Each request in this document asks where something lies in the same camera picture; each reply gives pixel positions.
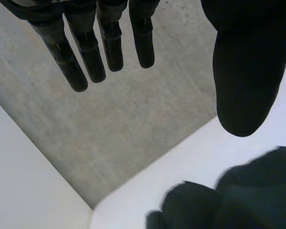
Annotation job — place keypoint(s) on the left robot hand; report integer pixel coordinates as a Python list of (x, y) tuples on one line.
[(245, 78)]

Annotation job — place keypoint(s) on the dark blue shorts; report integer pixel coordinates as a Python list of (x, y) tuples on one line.
[(231, 190)]

